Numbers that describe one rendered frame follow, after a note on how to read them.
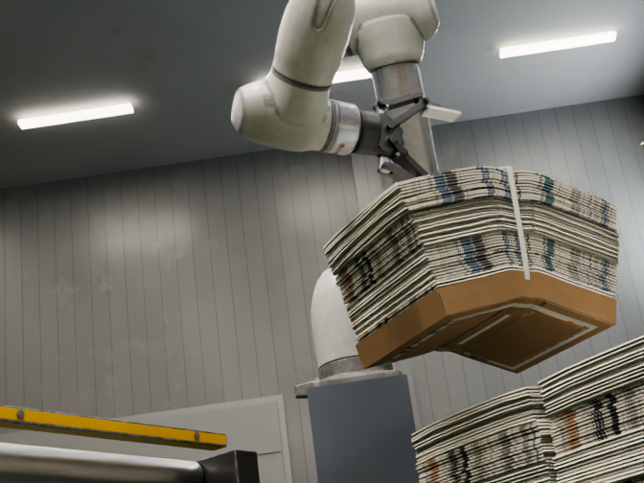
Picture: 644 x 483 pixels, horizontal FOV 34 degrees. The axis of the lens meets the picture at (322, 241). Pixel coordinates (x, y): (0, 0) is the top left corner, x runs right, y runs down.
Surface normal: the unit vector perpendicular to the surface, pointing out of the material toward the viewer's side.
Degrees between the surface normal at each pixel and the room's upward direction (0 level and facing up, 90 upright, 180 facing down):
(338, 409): 90
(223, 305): 90
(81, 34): 180
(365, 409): 90
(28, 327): 90
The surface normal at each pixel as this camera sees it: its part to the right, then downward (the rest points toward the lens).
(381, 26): -0.15, 0.09
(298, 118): 0.29, 0.42
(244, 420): -0.07, -0.37
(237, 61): 0.12, 0.92
